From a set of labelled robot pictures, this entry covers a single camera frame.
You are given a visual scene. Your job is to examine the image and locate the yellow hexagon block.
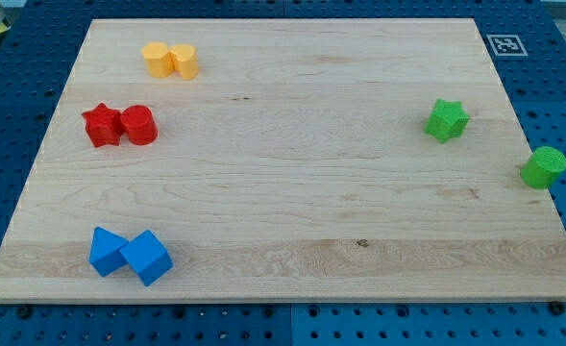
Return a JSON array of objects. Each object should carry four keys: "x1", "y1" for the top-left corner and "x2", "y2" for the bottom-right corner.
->
[{"x1": 141, "y1": 41, "x2": 175, "y2": 78}]

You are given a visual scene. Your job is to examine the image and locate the yellow heart block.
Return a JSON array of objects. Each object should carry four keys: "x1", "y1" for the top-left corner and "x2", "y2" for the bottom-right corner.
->
[{"x1": 169, "y1": 44, "x2": 199, "y2": 80}]

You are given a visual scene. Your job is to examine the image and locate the wooden board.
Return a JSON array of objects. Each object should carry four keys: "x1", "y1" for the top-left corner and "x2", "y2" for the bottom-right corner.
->
[{"x1": 0, "y1": 18, "x2": 566, "y2": 304}]

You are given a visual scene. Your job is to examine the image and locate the blue triangle block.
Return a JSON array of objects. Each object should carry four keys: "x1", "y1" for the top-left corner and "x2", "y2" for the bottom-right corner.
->
[{"x1": 88, "y1": 227, "x2": 129, "y2": 277}]

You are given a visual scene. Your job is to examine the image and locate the green star block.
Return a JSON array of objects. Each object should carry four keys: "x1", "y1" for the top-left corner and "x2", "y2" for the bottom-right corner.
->
[{"x1": 424, "y1": 99, "x2": 470, "y2": 143}]

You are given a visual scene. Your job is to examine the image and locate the red cylinder block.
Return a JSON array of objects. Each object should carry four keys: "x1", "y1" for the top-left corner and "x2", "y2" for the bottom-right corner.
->
[{"x1": 120, "y1": 105, "x2": 159, "y2": 145}]

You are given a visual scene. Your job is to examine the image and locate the blue cube block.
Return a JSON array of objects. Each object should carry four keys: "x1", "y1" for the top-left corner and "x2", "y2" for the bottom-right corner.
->
[{"x1": 120, "y1": 230, "x2": 174, "y2": 286}]

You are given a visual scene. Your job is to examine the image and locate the green cylinder block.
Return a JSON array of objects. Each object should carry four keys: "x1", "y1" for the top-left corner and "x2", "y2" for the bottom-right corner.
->
[{"x1": 520, "y1": 146, "x2": 566, "y2": 189}]

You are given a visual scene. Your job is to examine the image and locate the red star block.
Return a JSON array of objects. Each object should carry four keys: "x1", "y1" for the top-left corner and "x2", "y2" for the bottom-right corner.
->
[{"x1": 82, "y1": 103, "x2": 125, "y2": 148}]

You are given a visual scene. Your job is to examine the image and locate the white fiducial marker tag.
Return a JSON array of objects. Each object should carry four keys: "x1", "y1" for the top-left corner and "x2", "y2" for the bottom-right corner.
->
[{"x1": 487, "y1": 34, "x2": 528, "y2": 57}]

